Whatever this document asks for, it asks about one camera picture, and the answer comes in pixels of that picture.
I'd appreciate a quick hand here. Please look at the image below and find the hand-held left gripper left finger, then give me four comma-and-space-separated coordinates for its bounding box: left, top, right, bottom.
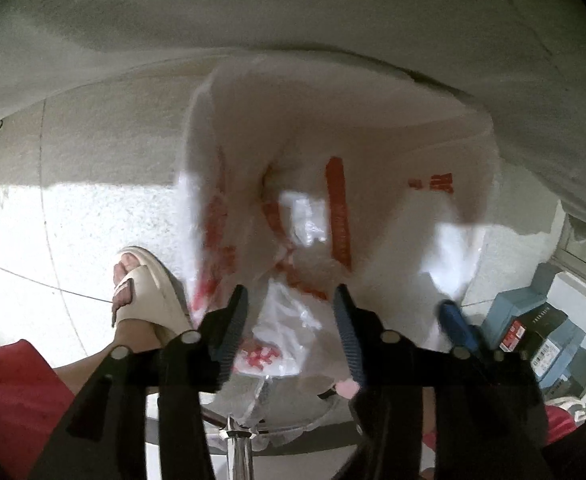
38, 284, 250, 480

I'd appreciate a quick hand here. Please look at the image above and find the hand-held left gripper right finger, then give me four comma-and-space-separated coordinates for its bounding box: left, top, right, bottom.
334, 283, 544, 480

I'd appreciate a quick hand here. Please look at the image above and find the white plastic bag red print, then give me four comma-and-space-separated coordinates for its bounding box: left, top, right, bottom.
175, 57, 504, 436

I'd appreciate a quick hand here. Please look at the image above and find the crumpled clear plastic wrapper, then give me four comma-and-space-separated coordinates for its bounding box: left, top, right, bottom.
278, 191, 330, 248

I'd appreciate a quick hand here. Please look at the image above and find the blue-grey cardboard box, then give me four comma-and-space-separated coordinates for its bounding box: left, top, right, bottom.
493, 264, 566, 323

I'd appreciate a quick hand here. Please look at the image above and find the black box with red label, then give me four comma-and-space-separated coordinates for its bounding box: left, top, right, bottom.
500, 309, 570, 362

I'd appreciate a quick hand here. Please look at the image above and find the teal cardboard box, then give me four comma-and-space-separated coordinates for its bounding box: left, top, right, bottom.
532, 317, 586, 397

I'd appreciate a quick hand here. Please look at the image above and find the metal stool post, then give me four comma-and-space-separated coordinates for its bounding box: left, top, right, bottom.
220, 417, 256, 480

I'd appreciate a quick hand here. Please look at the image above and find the foot in white sandal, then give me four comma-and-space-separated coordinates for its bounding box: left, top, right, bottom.
53, 252, 168, 396

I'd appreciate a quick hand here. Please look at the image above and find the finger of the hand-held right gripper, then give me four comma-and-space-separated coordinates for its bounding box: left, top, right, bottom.
439, 299, 550, 442

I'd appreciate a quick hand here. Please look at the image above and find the cream slide sandal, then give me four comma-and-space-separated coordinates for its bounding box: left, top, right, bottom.
110, 246, 194, 348

